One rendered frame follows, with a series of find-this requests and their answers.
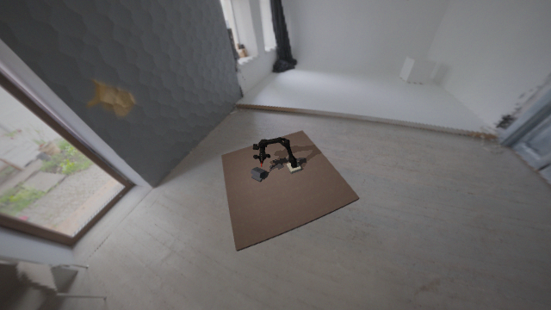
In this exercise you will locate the dark grey square panel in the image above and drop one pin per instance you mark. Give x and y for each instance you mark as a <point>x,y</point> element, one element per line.
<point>258,174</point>

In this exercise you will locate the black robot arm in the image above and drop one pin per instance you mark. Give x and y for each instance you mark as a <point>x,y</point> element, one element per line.
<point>264,142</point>

